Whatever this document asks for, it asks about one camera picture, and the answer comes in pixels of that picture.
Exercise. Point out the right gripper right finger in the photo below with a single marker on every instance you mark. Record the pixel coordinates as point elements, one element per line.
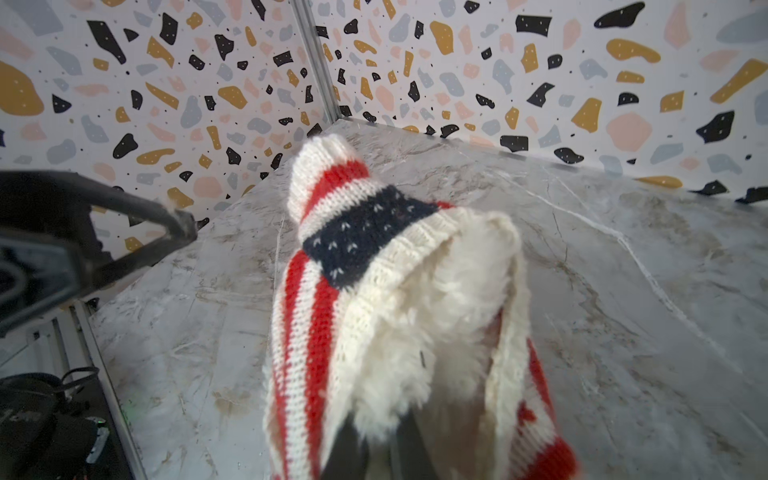
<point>409,458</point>

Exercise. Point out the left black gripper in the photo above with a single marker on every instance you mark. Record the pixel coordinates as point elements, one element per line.
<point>50,252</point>

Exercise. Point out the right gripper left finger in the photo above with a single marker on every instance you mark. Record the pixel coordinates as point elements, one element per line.
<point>349,455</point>

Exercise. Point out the white plush teddy bear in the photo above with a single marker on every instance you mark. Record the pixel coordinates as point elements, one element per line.
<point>451,348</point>

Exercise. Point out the red white striped knit sweater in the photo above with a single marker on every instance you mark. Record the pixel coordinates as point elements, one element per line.
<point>357,240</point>

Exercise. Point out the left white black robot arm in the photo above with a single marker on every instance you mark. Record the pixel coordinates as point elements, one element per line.
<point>50,255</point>

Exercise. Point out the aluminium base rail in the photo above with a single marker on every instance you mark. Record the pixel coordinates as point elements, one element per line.
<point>60,417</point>

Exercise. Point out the left aluminium corner post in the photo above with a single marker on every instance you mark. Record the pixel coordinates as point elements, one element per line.
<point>316,58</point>

